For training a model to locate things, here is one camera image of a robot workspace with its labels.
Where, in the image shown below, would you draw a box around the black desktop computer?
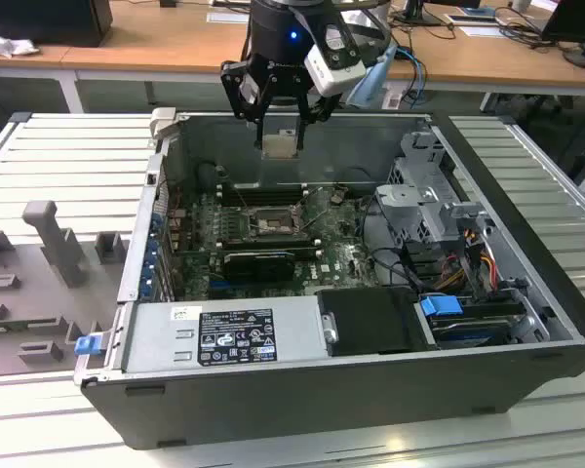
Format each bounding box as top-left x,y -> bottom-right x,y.
0,0 -> 113,49

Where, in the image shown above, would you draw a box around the black open PC case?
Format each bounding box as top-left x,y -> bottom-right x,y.
72,109 -> 585,452

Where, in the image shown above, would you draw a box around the crumpled white paper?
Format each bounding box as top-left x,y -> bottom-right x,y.
0,26 -> 40,59

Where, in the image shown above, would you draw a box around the pale blue teach pendant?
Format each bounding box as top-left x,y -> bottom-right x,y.
345,41 -> 400,107

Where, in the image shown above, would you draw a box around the silver power supply unit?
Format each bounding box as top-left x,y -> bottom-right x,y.
121,296 -> 340,376

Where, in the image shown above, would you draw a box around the blue cable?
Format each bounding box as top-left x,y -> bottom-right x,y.
403,47 -> 428,106

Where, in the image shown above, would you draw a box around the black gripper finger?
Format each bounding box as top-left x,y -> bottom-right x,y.
219,59 -> 273,150
294,77 -> 345,152

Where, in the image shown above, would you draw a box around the green RAM stick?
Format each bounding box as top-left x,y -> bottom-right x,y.
0,319 -> 59,337

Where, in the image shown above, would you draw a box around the wooden office desk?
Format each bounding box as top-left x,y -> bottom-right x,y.
0,0 -> 585,116

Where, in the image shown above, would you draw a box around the blue disk carrier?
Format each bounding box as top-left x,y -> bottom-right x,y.
418,293 -> 516,350

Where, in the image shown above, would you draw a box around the grey plastic case latch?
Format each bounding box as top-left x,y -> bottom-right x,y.
149,107 -> 176,142

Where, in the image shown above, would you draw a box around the black graphics card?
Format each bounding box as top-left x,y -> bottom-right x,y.
222,251 -> 296,283

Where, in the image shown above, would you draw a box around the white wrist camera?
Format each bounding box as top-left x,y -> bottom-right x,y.
303,21 -> 367,98

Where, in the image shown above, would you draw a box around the silver CPU chip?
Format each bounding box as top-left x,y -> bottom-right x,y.
261,127 -> 301,160

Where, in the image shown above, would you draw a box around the yellow red power wires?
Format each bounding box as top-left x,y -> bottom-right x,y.
436,228 -> 499,290

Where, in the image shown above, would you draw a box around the green motherboard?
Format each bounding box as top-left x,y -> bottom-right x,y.
168,187 -> 386,301

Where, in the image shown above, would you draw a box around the metal drive cage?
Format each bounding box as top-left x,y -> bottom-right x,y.
374,130 -> 498,245

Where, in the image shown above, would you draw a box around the black monitor stand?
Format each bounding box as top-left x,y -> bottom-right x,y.
392,0 -> 443,27

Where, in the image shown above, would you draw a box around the blue card retainer strip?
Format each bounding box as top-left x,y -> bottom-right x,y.
142,212 -> 166,303

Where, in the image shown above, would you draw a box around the grey parts rack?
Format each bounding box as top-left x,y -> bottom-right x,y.
0,199 -> 131,376

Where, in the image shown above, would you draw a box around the black computer monitor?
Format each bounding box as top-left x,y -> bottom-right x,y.
540,0 -> 585,73

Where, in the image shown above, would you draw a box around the black plastic drive cover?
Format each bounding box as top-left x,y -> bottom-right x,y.
316,287 -> 438,357

